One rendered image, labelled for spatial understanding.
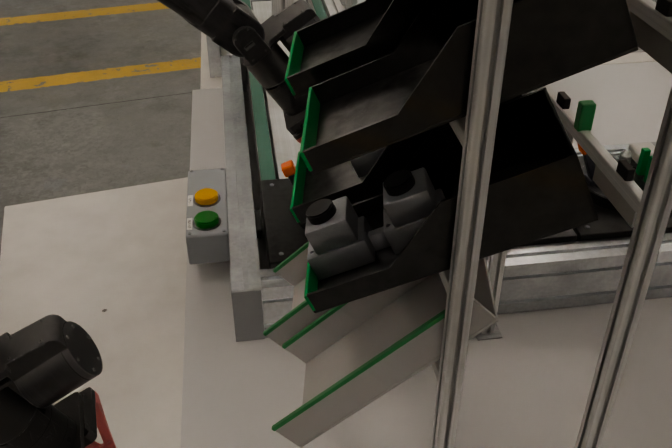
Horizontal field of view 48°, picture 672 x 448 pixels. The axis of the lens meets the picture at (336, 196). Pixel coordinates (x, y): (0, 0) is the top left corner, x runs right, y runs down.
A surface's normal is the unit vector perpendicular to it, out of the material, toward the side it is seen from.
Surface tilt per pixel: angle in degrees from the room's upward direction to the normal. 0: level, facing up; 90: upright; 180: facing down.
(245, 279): 0
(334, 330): 90
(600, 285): 90
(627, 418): 0
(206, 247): 90
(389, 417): 0
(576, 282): 90
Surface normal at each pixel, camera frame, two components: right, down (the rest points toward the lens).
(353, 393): -0.04, 0.55
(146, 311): 0.00, -0.83
